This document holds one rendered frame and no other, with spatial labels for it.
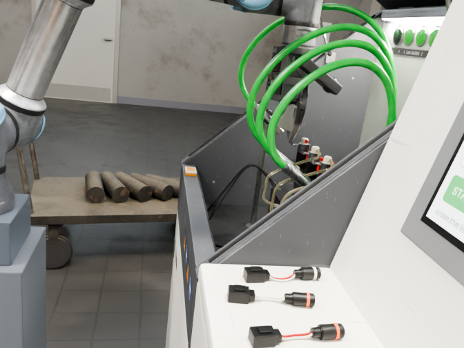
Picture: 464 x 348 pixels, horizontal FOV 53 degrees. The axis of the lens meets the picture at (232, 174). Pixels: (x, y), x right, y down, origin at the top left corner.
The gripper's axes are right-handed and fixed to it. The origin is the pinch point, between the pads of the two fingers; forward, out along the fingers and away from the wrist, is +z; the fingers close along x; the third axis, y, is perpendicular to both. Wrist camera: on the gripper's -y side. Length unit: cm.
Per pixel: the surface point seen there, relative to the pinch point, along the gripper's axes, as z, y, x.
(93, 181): 70, 65, -162
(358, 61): -19.1, -1.8, 24.7
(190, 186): 17.3, 21.4, -11.1
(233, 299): 14, 19, 47
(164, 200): 79, 23, -162
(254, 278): 13.5, 15.2, 41.4
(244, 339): 14, 19, 55
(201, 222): 17.3, 20.6, 12.3
